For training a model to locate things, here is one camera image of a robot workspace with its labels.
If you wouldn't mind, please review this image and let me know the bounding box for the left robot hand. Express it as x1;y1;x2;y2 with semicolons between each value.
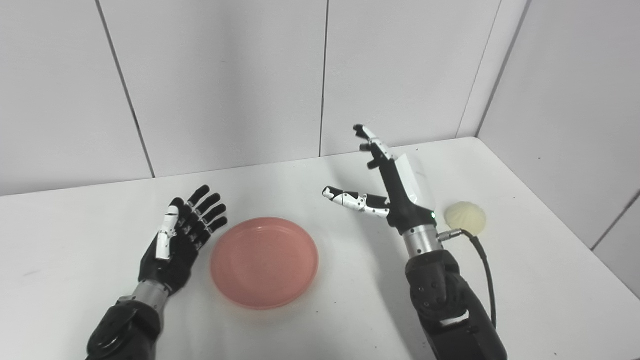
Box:
138;184;229;297

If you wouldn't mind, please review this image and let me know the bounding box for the pink plate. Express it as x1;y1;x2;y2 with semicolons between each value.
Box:
210;217;320;311

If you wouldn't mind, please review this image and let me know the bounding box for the white steamed bun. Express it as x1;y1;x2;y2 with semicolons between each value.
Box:
444;201;487;237

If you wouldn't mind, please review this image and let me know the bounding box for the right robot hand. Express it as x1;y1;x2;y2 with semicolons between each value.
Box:
322;124;437;236

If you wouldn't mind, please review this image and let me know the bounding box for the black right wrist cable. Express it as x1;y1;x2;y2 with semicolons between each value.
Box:
437;228;498;329

